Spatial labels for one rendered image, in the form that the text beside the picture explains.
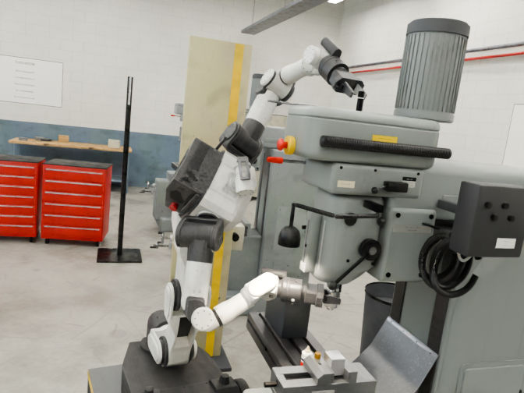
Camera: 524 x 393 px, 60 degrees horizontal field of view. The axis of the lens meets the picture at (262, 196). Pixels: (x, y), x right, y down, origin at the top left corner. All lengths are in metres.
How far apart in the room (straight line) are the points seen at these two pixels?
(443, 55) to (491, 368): 1.11
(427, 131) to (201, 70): 1.91
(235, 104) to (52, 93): 7.55
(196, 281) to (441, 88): 1.03
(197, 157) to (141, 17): 8.92
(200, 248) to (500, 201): 0.94
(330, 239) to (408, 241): 0.27
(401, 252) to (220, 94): 1.93
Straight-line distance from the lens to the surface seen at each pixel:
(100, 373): 2.76
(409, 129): 1.52
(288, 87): 1.92
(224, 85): 3.17
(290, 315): 2.00
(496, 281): 1.81
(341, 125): 1.40
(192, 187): 1.64
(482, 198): 1.41
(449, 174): 1.66
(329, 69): 1.66
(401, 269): 1.63
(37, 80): 10.48
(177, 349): 2.29
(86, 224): 6.05
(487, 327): 1.87
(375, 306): 3.58
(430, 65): 1.63
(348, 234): 1.51
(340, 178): 1.43
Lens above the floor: 1.84
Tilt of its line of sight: 10 degrees down
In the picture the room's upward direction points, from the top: 7 degrees clockwise
